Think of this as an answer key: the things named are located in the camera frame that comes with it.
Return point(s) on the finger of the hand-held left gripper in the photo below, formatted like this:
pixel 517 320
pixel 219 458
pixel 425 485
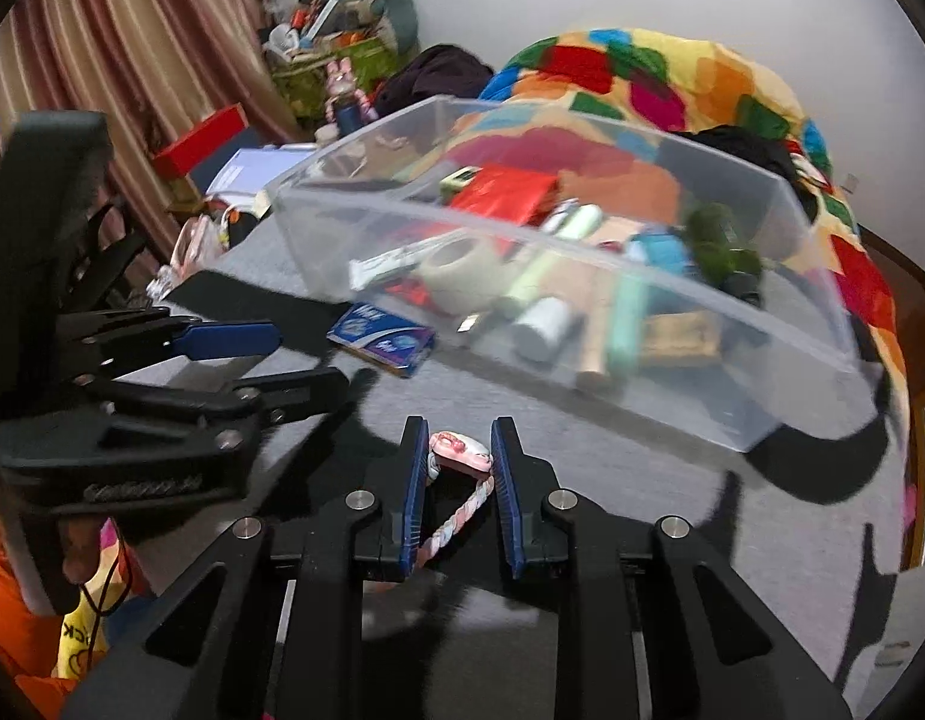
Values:
pixel 297 386
pixel 222 337

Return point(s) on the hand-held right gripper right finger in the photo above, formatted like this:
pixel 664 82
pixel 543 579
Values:
pixel 507 499

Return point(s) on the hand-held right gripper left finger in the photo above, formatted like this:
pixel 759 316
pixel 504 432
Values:
pixel 411 495

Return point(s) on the white ointment tube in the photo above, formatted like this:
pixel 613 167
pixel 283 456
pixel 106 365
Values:
pixel 391 262

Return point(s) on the clear plastic storage box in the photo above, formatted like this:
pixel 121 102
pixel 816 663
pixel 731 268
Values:
pixel 732 390

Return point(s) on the red pouch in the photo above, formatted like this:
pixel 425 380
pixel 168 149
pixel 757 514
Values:
pixel 500 195

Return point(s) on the dark green bottle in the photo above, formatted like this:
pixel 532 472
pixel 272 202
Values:
pixel 721 247

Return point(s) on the person's left hand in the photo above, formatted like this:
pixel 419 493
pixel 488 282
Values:
pixel 76 547

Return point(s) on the blue tissue packet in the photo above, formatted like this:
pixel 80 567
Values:
pixel 380 341

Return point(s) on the pink pouch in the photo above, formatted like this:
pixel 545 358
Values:
pixel 196 236

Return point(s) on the grey felt table cloth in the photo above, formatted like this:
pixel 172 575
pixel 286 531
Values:
pixel 657 510

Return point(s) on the light blue book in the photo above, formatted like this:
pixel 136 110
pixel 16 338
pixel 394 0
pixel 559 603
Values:
pixel 252 169

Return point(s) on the white cylinder bottle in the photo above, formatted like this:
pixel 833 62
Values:
pixel 541 326

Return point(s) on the tan tube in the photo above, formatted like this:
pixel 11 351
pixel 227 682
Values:
pixel 597 337

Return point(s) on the yellow printed clothing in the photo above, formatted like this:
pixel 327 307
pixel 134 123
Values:
pixel 80 641

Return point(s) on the white tape roll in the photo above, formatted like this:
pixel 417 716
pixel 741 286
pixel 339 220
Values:
pixel 462 274

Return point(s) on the red box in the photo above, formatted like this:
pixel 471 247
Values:
pixel 200 139

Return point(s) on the mint green tube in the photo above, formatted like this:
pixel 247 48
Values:
pixel 627 322

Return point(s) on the light green tube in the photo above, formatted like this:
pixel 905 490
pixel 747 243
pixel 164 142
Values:
pixel 534 277

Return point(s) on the brown patterned small box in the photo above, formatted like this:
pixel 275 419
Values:
pixel 680 337

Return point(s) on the cream dotted mahjong tile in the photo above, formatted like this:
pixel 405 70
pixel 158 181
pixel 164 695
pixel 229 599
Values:
pixel 456 180

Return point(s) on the pink bunny toy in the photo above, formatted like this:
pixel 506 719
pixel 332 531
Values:
pixel 342 86

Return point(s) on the green fabric bag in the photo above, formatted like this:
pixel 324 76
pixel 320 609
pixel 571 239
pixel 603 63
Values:
pixel 320 75

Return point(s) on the teal small container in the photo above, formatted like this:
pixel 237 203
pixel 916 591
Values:
pixel 661 251

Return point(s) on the striped curtain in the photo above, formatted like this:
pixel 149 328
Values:
pixel 132 52

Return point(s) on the dark purple clothing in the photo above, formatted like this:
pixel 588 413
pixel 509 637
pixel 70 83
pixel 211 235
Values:
pixel 432 75

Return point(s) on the grey neck pillow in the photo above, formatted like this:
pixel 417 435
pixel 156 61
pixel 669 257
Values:
pixel 387 4

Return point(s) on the black clothing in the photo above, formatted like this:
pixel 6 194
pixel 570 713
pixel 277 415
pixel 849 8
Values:
pixel 755 150

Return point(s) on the colourful patchwork blanket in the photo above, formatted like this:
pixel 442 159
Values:
pixel 657 75

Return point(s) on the white wall socket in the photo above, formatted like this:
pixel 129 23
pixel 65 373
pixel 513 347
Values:
pixel 849 181

